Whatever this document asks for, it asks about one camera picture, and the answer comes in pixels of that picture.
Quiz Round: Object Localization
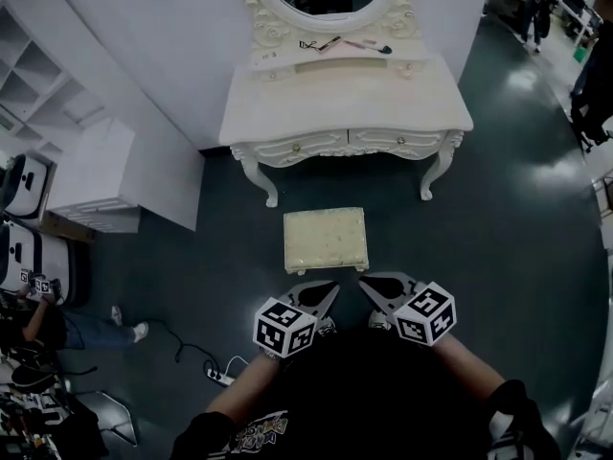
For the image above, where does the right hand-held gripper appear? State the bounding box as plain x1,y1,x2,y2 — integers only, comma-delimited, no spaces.
357,270,458,349

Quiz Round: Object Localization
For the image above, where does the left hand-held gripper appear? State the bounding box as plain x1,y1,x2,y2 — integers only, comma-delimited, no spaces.
252,280,341,359

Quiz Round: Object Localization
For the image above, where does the cream upholstered stool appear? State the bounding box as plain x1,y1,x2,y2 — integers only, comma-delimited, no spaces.
283,206,371,277

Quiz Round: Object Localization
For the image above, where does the person's right forearm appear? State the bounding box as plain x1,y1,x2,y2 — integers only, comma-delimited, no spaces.
429,335,509,395

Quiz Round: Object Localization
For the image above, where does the person's left forearm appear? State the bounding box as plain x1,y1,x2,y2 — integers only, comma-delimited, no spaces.
204,350,289,415

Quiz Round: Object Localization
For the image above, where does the person's right shoe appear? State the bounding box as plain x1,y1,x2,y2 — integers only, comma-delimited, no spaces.
367,309,396,331

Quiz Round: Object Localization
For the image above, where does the person's black printed t-shirt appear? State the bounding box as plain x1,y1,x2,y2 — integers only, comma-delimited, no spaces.
170,327,562,460

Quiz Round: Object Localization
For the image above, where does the white power strip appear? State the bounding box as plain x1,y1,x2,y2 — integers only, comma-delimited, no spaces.
204,368,237,388

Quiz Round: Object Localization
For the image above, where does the white carved dressing table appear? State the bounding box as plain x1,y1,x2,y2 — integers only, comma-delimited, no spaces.
218,54,475,209

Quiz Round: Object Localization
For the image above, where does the grey metal floor stand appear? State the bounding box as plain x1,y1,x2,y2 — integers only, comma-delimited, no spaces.
71,389,139,449

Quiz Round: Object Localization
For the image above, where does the black-headed makeup brush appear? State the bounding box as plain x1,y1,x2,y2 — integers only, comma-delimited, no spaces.
341,37,394,57

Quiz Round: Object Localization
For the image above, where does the rose gold makeup stick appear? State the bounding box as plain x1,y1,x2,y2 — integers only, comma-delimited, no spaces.
317,34,343,57

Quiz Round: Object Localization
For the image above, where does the white slatted cabinet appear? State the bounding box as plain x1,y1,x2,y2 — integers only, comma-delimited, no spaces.
45,115,144,235

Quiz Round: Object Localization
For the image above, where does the brown cardboard box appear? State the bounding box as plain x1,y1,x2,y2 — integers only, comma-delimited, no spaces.
39,208,97,244

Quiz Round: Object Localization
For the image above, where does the large white black machine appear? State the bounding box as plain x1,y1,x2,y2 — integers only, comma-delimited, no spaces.
0,220,93,309

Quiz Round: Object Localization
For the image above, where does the small white black machine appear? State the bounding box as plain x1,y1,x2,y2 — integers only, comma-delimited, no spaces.
0,153,55,229

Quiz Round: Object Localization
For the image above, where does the white open shelving unit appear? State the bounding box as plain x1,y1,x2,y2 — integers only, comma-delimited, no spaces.
0,0,112,158

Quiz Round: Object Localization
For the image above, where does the white charger cable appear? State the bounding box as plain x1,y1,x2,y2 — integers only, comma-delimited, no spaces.
223,354,251,379

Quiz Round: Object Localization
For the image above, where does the black floor cable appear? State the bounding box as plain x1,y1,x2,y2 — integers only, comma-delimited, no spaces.
143,320,217,378

